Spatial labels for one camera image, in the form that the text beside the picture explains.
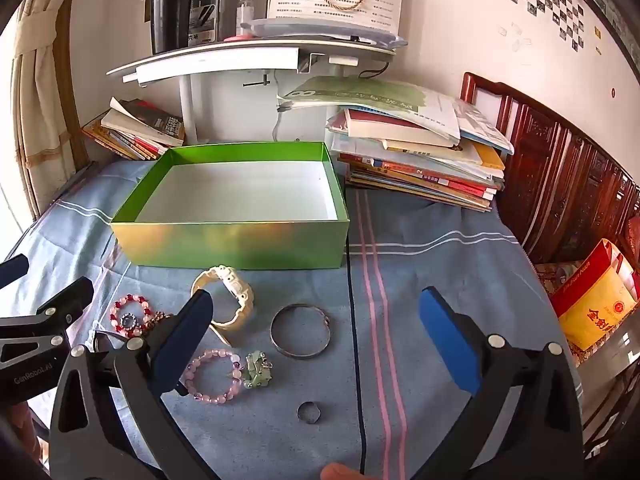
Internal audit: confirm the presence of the green cardboard box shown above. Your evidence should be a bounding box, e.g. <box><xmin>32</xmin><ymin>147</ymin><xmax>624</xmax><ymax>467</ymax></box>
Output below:
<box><xmin>109</xmin><ymin>141</ymin><xmax>350</xmax><ymax>270</ymax></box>

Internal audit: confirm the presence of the white desktop shelf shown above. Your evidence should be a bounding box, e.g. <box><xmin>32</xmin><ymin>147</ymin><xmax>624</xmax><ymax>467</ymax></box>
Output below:
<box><xmin>106</xmin><ymin>37</ymin><xmax>411</xmax><ymax>143</ymax></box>

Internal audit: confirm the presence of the green jade pendant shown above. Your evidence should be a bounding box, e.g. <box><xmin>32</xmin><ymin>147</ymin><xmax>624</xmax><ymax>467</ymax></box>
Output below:
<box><xmin>242</xmin><ymin>350</ymin><xmax>274</xmax><ymax>390</ymax></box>

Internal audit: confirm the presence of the carved red wooden headboard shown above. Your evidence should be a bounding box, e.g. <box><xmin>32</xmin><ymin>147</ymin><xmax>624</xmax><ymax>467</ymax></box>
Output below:
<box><xmin>460</xmin><ymin>72</ymin><xmax>640</xmax><ymax>271</ymax></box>

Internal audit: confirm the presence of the beige curtain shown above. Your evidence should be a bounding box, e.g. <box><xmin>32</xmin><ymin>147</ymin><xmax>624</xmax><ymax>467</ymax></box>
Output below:
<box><xmin>10</xmin><ymin>0</ymin><xmax>86</xmax><ymax>221</ymax></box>

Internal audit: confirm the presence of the black loop band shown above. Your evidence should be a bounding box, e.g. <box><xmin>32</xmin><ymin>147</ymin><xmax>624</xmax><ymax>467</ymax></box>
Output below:
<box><xmin>92</xmin><ymin>330</ymin><xmax>131</xmax><ymax>352</ymax></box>

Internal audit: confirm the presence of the silver bangle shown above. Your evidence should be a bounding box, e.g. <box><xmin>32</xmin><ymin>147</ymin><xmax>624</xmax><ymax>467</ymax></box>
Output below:
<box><xmin>270</xmin><ymin>303</ymin><xmax>333</xmax><ymax>359</ymax></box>

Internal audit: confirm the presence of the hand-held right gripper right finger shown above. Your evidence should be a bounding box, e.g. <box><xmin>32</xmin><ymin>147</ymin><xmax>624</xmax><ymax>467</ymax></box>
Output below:
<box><xmin>410</xmin><ymin>287</ymin><xmax>586</xmax><ymax>480</ymax></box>

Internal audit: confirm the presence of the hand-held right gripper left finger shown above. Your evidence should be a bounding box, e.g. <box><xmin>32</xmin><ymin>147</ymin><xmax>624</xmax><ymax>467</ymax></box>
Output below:
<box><xmin>50</xmin><ymin>289</ymin><xmax>217</xmax><ymax>480</ymax></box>

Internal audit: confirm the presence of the dark clear storage container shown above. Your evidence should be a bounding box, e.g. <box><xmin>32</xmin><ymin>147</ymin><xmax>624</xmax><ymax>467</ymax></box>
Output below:
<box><xmin>189</xmin><ymin>0</ymin><xmax>246</xmax><ymax>46</ymax></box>

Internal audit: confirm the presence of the brown bead bracelet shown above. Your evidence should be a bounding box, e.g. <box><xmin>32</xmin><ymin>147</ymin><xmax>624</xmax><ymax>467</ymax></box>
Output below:
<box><xmin>145</xmin><ymin>310</ymin><xmax>173</xmax><ymax>333</ymax></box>

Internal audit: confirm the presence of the translucent plastic tray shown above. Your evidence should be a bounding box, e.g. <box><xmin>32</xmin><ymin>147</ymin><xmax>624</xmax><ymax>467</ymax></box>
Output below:
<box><xmin>240</xmin><ymin>19</ymin><xmax>408</xmax><ymax>51</ymax></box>

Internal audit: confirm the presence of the wall photo collage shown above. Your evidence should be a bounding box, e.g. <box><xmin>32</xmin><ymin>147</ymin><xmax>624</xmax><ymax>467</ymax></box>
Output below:
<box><xmin>505</xmin><ymin>0</ymin><xmax>586</xmax><ymax>53</ymax></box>

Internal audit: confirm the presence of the cream white wristwatch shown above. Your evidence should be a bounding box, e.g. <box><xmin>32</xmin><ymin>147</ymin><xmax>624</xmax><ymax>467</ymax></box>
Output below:
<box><xmin>191</xmin><ymin>265</ymin><xmax>256</xmax><ymax>331</ymax></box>

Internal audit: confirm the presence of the yellow and red bag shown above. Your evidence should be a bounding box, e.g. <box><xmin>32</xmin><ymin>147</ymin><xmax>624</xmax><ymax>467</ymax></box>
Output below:
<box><xmin>550</xmin><ymin>238</ymin><xmax>640</xmax><ymax>352</ymax></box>

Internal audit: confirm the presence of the pink bead bracelet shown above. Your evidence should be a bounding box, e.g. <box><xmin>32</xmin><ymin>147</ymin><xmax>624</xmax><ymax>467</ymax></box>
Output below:
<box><xmin>182</xmin><ymin>349</ymin><xmax>243</xmax><ymax>407</ymax></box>

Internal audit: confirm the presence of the red bead bracelet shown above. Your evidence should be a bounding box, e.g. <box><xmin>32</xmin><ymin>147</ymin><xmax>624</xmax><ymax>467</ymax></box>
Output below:
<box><xmin>109</xmin><ymin>294</ymin><xmax>153</xmax><ymax>338</ymax></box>

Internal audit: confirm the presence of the small stack of books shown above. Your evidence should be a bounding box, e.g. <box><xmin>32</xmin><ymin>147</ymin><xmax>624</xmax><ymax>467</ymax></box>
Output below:
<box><xmin>81</xmin><ymin>97</ymin><xmax>187</xmax><ymax>162</ymax></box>

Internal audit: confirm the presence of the small white spray bottle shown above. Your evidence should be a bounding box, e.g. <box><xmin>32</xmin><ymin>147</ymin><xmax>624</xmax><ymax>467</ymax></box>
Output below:
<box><xmin>235</xmin><ymin>0</ymin><xmax>256</xmax><ymax>36</ymax></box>

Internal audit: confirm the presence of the person's right hand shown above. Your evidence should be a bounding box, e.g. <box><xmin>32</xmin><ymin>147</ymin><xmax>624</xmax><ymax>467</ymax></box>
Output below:
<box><xmin>320</xmin><ymin>462</ymin><xmax>362</xmax><ymax>480</ymax></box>

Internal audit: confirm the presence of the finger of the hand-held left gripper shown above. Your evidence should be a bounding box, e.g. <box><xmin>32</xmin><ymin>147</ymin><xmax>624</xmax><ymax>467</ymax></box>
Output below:
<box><xmin>0</xmin><ymin>254</ymin><xmax>30</xmax><ymax>290</ymax></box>
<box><xmin>0</xmin><ymin>276</ymin><xmax>95</xmax><ymax>361</ymax></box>

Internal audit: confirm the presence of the tall stack of books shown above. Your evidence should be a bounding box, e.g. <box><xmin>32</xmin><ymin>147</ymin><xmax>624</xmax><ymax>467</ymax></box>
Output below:
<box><xmin>325</xmin><ymin>76</ymin><xmax>516</xmax><ymax>213</ymax></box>

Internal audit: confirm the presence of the black tumbler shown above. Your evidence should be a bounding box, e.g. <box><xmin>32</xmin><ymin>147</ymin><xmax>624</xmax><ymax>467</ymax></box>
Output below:
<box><xmin>150</xmin><ymin>0</ymin><xmax>195</xmax><ymax>56</ymax></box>

